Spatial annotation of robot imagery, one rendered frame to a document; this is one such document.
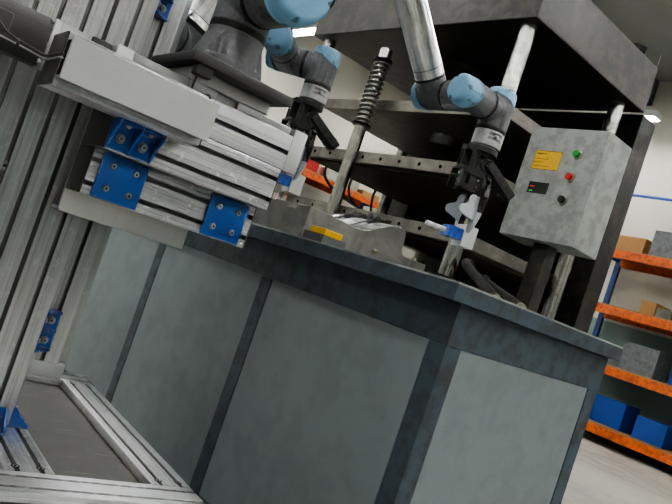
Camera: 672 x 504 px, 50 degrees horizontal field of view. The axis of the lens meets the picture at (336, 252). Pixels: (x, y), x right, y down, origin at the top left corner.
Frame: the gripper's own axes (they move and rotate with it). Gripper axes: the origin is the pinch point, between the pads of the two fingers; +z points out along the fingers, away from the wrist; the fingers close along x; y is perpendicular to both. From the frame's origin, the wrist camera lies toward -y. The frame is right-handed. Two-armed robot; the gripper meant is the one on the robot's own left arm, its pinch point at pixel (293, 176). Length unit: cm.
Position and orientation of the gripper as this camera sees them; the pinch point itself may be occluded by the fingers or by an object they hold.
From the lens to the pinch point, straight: 194.1
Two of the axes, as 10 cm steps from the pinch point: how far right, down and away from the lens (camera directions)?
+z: -3.2, 9.5, -0.4
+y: -8.4, -3.1, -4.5
